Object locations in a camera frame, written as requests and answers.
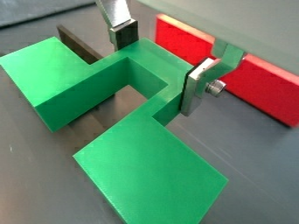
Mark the red base board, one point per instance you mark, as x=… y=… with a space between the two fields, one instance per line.
x=258 y=82

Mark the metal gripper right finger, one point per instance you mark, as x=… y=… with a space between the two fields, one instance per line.
x=204 y=79

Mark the black fixture holder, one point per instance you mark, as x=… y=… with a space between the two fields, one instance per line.
x=78 y=45

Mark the green stepped object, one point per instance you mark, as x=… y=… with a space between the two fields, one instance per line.
x=154 y=179

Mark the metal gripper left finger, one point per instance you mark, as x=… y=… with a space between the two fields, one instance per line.
x=121 y=25

